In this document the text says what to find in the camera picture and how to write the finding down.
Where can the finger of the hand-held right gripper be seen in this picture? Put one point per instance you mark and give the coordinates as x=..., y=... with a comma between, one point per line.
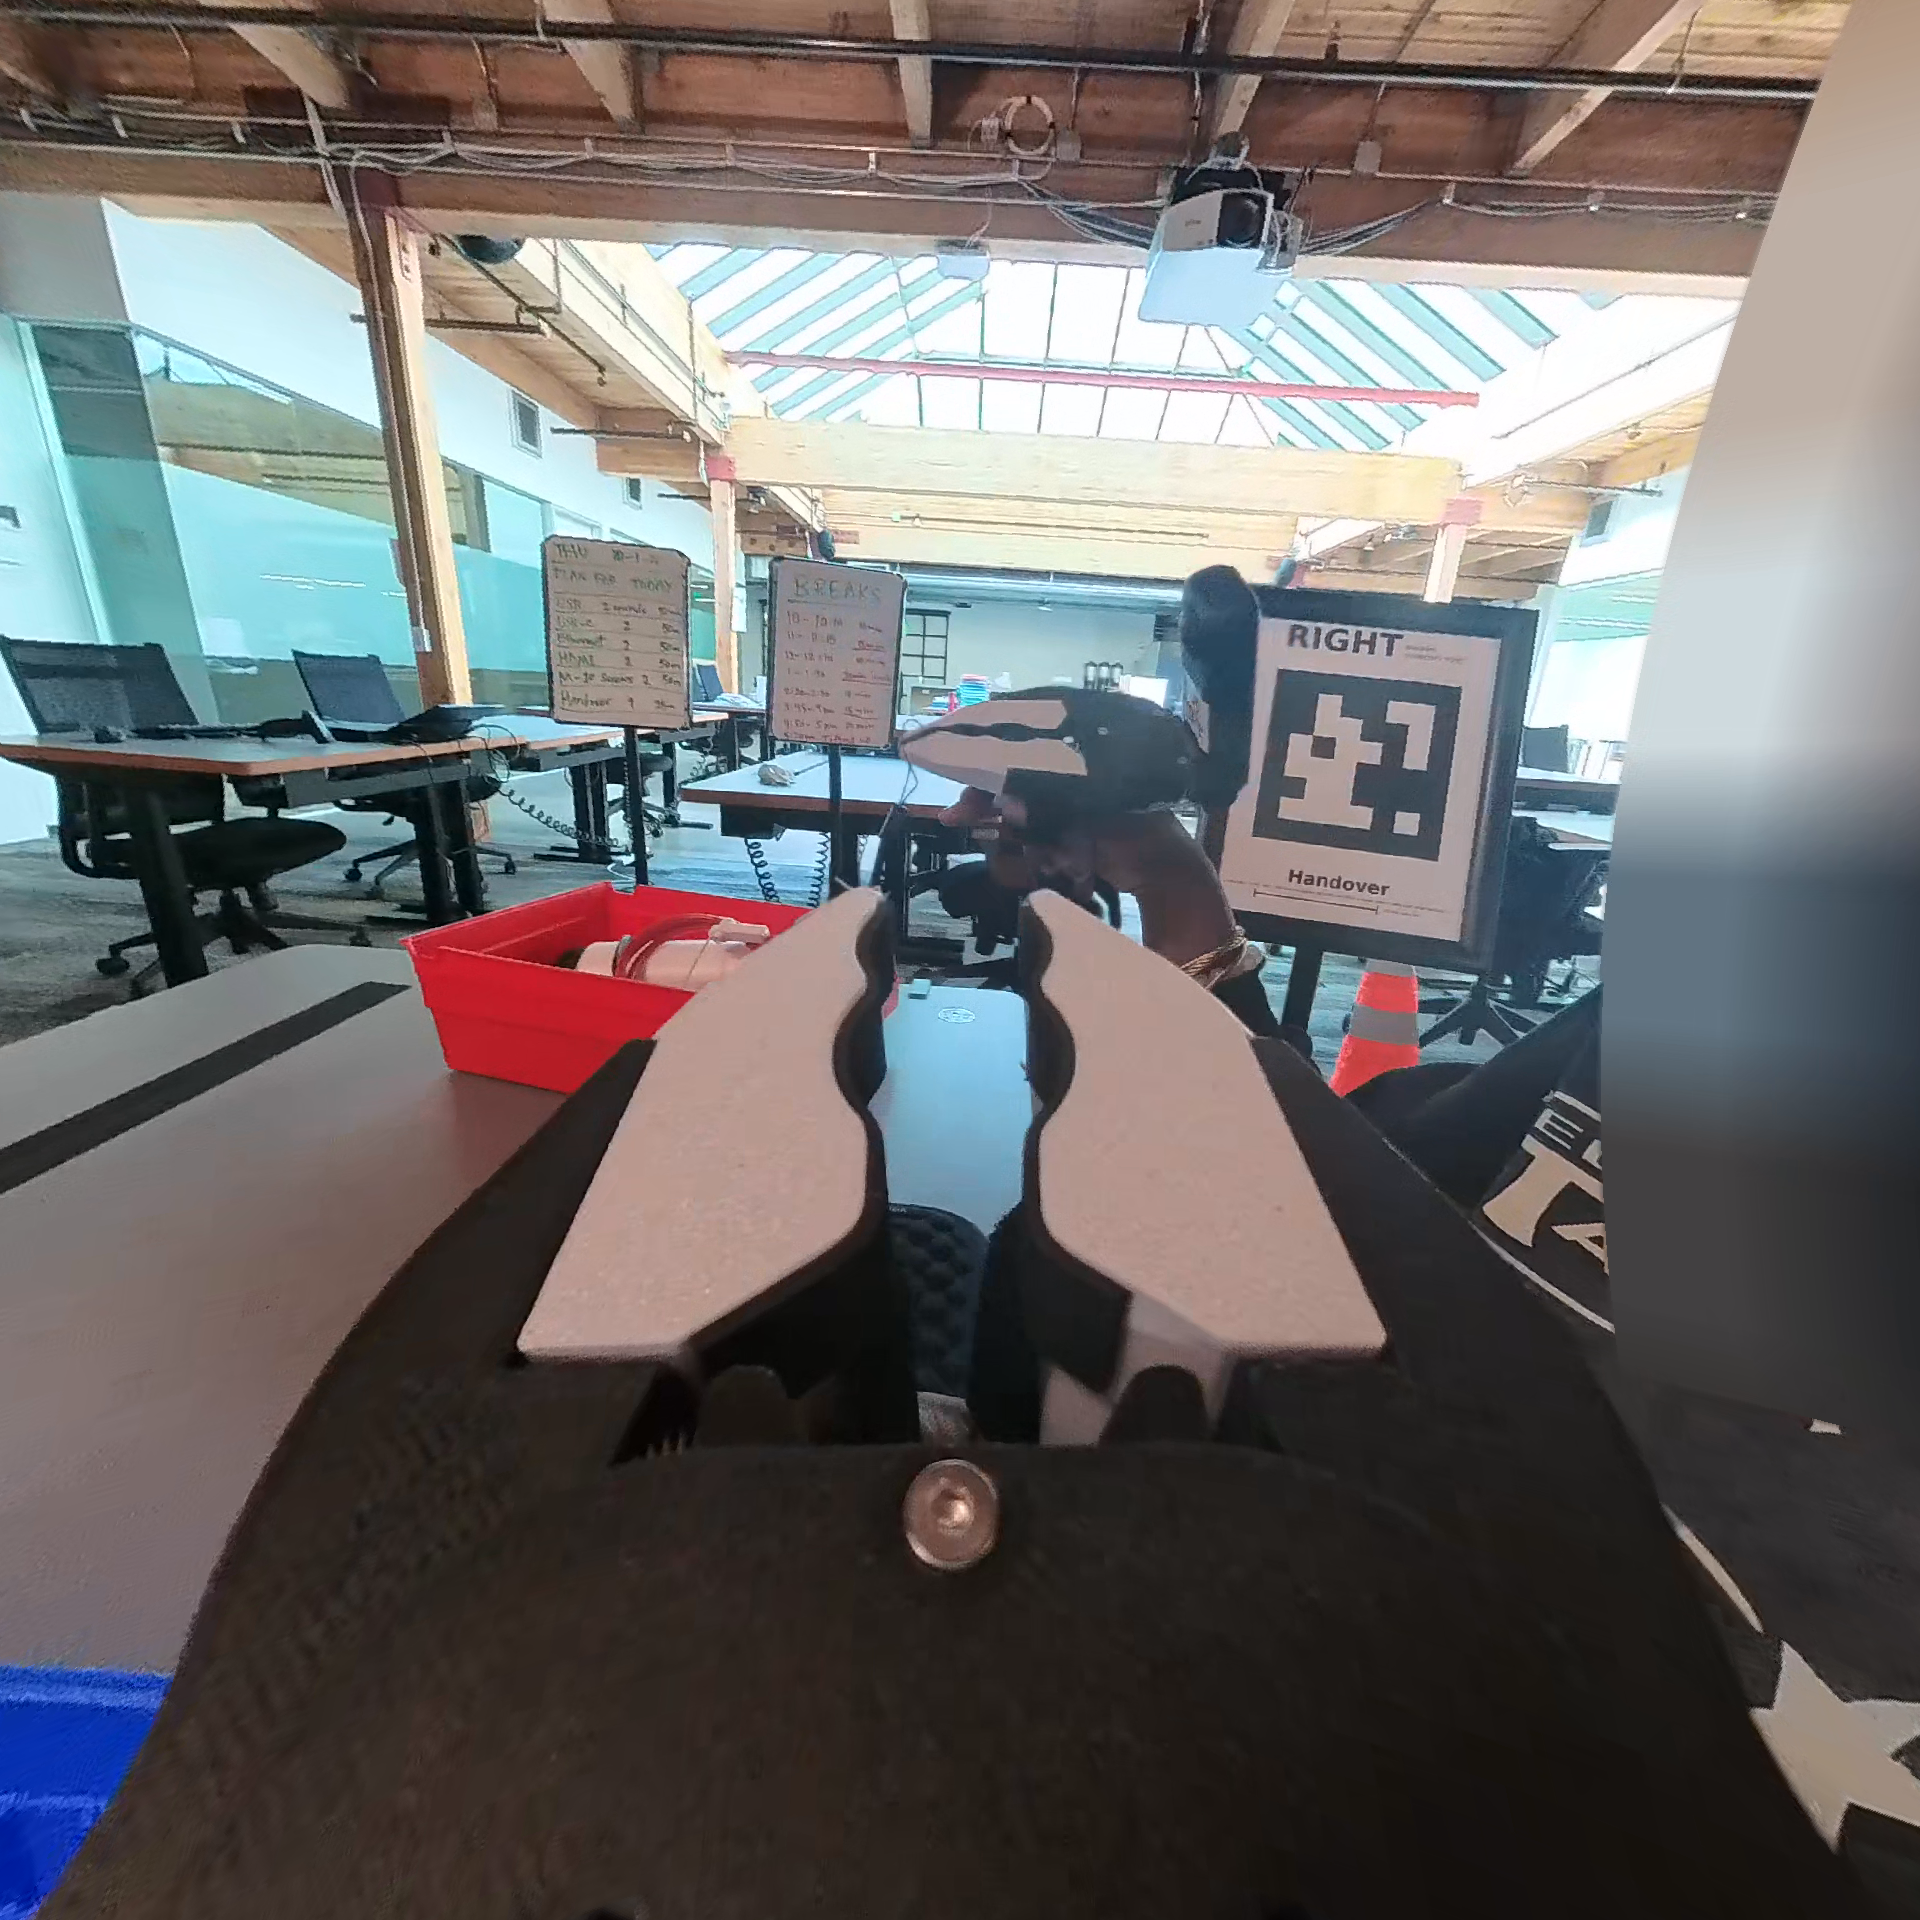
x=992, y=712
x=1020, y=761

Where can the black printed shirt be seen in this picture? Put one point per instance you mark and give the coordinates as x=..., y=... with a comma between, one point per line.
x=1727, y=1574

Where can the whiteboard on black stand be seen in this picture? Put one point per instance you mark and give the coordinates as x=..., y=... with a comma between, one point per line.
x=834, y=662
x=614, y=637

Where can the white bottle with black cap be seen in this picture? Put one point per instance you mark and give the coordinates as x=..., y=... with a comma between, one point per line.
x=661, y=960

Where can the tag poster on black stand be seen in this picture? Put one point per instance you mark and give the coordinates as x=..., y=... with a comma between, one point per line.
x=1374, y=764

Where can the red plastic bin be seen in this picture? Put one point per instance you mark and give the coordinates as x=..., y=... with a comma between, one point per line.
x=511, y=1020

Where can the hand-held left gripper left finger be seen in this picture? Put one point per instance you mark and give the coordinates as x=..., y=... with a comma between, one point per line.
x=708, y=1188

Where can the person's right forearm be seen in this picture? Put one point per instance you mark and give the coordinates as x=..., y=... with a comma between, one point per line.
x=1426, y=1096

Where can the white ceiling projector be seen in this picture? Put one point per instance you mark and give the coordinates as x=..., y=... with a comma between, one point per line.
x=1216, y=241

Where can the black office chair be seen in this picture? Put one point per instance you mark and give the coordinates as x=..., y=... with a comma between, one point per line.
x=134, y=783
x=1529, y=915
x=376, y=718

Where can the orange striped traffic cone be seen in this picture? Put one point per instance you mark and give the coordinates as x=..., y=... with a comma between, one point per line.
x=1381, y=1036

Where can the wooden office desk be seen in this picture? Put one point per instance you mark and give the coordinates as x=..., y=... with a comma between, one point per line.
x=841, y=787
x=301, y=748
x=1559, y=795

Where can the person's right hand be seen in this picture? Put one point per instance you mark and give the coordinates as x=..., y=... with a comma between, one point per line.
x=1153, y=887

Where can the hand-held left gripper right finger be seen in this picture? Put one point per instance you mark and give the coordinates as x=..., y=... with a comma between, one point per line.
x=1200, y=1188

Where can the blue bin with tag sticker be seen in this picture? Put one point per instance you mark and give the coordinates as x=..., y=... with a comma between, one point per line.
x=76, y=1783

